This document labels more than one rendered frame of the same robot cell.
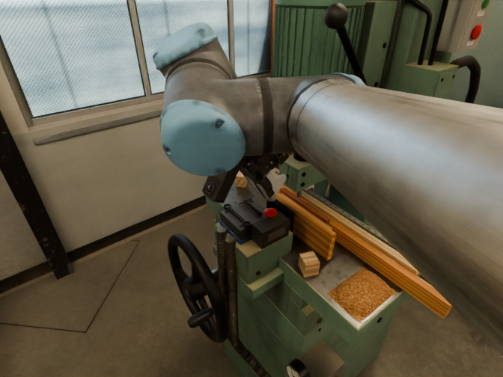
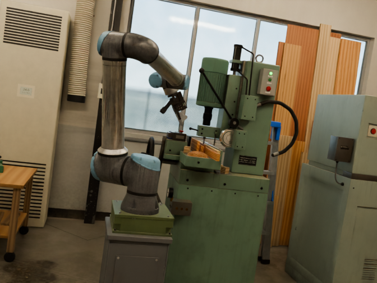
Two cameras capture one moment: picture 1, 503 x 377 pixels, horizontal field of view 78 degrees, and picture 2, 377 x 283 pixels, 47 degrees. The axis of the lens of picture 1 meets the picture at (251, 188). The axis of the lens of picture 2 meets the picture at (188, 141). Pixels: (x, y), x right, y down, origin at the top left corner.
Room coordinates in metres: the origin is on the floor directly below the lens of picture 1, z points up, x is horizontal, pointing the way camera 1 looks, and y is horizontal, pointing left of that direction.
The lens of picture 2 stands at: (-1.87, -1.25, 1.18)
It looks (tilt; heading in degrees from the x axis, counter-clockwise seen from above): 5 degrees down; 25
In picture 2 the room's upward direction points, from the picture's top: 8 degrees clockwise
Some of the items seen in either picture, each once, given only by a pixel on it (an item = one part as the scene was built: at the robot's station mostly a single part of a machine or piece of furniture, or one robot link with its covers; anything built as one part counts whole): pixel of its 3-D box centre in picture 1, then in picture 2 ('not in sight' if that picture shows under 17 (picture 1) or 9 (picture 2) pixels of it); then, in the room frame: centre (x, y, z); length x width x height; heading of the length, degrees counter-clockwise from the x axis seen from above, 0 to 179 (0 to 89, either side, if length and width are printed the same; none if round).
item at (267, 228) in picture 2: not in sight; (260, 190); (1.60, -0.32, 0.58); 0.27 x 0.25 x 1.16; 40
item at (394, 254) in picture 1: (314, 208); (207, 149); (0.69, -0.18, 0.93); 0.60 x 0.02 x 0.05; 36
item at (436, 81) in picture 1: (421, 99); (248, 107); (0.72, -0.40, 1.23); 0.09 x 0.08 x 0.15; 126
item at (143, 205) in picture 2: not in sight; (141, 200); (-0.06, -0.18, 0.69); 0.19 x 0.19 x 0.10
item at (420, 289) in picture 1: (328, 225); (206, 150); (0.62, -0.20, 0.92); 0.62 x 0.02 x 0.04; 36
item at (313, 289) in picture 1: (278, 241); (186, 155); (0.61, -0.07, 0.87); 0.61 x 0.30 x 0.06; 36
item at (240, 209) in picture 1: (253, 221); (175, 135); (0.56, -0.01, 0.99); 0.13 x 0.11 x 0.06; 36
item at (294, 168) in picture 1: (307, 170); (207, 132); (0.72, -0.15, 1.03); 0.14 x 0.07 x 0.09; 126
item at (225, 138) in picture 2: not in sight; (229, 137); (0.69, -0.31, 1.02); 0.12 x 0.03 x 0.12; 126
